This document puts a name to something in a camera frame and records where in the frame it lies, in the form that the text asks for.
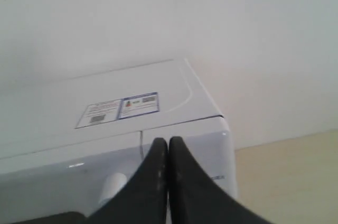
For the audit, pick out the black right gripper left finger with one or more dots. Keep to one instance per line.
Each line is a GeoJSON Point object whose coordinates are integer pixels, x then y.
{"type": "Point", "coordinates": [144, 197]}

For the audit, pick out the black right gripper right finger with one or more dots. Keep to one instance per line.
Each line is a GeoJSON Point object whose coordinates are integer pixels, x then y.
{"type": "Point", "coordinates": [195, 198]}

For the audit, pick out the white microwave door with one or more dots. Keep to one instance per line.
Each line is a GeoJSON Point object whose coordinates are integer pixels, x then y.
{"type": "Point", "coordinates": [77, 178]}

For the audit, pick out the white Midea microwave oven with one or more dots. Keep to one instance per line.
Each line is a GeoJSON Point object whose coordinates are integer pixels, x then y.
{"type": "Point", "coordinates": [44, 117]}

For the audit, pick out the warning label sticker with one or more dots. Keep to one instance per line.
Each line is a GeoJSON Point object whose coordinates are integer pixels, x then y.
{"type": "Point", "coordinates": [119, 109]}

